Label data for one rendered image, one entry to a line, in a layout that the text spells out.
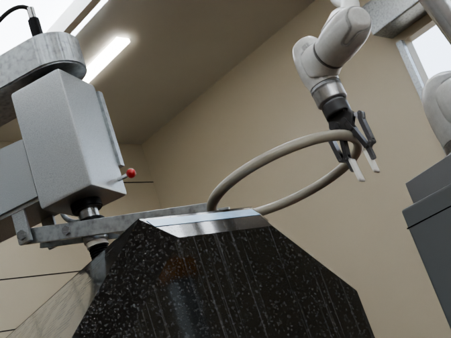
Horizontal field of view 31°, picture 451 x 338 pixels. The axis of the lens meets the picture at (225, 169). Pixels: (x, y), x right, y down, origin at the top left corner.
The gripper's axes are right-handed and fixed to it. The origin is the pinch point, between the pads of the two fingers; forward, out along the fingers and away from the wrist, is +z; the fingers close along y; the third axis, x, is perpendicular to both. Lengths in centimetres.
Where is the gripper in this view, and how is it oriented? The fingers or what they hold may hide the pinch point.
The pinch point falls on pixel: (364, 165)
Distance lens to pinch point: 226.0
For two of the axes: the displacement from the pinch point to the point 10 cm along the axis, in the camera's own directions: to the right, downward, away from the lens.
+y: -7.1, 5.0, 4.9
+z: 3.7, 8.6, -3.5
